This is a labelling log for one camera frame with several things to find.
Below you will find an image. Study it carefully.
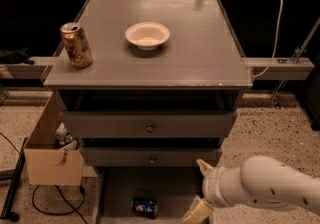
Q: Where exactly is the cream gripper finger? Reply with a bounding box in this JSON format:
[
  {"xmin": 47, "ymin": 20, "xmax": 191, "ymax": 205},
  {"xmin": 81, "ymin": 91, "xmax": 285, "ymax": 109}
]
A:
[
  {"xmin": 196, "ymin": 159, "xmax": 213, "ymax": 176},
  {"xmin": 182, "ymin": 196, "xmax": 213, "ymax": 224}
]

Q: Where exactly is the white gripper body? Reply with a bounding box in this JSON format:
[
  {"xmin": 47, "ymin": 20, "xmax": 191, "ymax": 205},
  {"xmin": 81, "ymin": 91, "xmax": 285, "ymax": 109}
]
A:
[{"xmin": 201, "ymin": 167, "xmax": 233, "ymax": 207}]

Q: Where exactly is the blue pepsi can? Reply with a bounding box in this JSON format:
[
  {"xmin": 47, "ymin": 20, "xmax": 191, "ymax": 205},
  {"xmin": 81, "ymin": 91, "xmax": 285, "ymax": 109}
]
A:
[{"xmin": 131, "ymin": 197, "xmax": 158, "ymax": 218}]

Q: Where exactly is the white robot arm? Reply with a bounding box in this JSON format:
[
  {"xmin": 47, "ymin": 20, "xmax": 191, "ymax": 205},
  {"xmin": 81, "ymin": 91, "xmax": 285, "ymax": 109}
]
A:
[{"xmin": 182, "ymin": 156, "xmax": 320, "ymax": 224}]

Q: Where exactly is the grey drawer cabinet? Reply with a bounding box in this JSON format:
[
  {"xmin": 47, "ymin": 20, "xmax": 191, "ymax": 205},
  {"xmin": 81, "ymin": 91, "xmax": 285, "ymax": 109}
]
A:
[{"xmin": 43, "ymin": 0, "xmax": 253, "ymax": 168}]

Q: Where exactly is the grey bottom drawer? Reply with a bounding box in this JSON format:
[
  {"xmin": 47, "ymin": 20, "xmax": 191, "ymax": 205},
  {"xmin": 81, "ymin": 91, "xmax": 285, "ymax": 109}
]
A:
[{"xmin": 92, "ymin": 167, "xmax": 203, "ymax": 224}]

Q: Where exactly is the grey drawer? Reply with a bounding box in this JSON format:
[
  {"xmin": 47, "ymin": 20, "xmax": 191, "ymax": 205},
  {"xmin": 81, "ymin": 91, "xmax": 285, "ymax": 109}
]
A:
[
  {"xmin": 60, "ymin": 111, "xmax": 237, "ymax": 138},
  {"xmin": 80, "ymin": 147, "xmax": 222, "ymax": 167},
  {"xmin": 92, "ymin": 167, "xmax": 203, "ymax": 224}
]

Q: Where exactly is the grey middle drawer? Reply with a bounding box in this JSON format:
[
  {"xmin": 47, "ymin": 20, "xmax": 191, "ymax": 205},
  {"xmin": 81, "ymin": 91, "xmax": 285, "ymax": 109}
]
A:
[{"xmin": 80, "ymin": 147, "xmax": 222, "ymax": 167}]

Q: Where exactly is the grey top drawer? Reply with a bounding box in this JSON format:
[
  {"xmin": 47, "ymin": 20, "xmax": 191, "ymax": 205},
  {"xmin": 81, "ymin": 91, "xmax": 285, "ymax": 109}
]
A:
[{"xmin": 60, "ymin": 111, "xmax": 237, "ymax": 138}]

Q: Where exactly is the gold soda can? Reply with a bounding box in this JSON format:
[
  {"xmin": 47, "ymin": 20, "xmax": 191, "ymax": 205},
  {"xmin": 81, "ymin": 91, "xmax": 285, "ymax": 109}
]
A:
[{"xmin": 60, "ymin": 22, "xmax": 92, "ymax": 68}]

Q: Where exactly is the white paper bowl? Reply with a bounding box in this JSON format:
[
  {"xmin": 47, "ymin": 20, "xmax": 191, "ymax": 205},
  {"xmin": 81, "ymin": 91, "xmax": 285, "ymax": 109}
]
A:
[{"xmin": 125, "ymin": 22, "xmax": 170, "ymax": 51}]

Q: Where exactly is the crumpled trash in box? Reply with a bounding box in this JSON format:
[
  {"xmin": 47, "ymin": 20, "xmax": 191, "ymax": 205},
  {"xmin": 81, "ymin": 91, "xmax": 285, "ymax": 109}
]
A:
[{"xmin": 54, "ymin": 123, "xmax": 78, "ymax": 150}]

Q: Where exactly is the cardboard box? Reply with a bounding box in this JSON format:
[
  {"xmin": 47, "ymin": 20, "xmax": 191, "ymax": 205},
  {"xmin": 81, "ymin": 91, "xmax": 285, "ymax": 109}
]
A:
[{"xmin": 24, "ymin": 96, "xmax": 84, "ymax": 186}]

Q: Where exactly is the black stand leg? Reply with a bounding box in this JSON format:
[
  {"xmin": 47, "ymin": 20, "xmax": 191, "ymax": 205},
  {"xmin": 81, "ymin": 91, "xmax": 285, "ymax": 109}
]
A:
[{"xmin": 0, "ymin": 139, "xmax": 26, "ymax": 223}]

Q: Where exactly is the black floor cable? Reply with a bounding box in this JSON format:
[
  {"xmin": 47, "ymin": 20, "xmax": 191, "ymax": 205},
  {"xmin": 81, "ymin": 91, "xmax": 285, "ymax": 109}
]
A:
[{"xmin": 31, "ymin": 184, "xmax": 88, "ymax": 224}]

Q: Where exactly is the white hanging cable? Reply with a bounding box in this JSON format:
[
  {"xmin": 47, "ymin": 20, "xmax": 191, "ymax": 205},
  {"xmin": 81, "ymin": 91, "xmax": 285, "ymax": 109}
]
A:
[{"xmin": 250, "ymin": 0, "xmax": 284, "ymax": 79}]

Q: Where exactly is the black object on rail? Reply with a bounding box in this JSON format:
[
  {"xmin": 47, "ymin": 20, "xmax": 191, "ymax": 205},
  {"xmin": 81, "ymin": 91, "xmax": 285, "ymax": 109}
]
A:
[{"xmin": 0, "ymin": 48, "xmax": 34, "ymax": 65}]

